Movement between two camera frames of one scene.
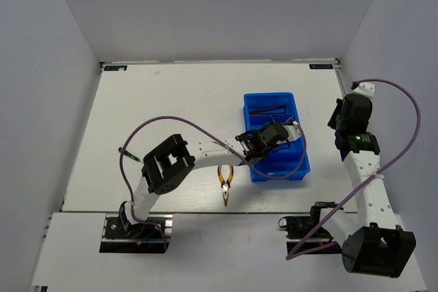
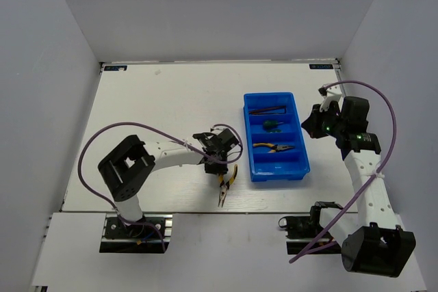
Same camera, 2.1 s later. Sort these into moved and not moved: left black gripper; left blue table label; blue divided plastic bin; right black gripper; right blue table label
Moved: right black gripper; left black gripper
Not moved: right blue table label; blue divided plastic bin; left blue table label
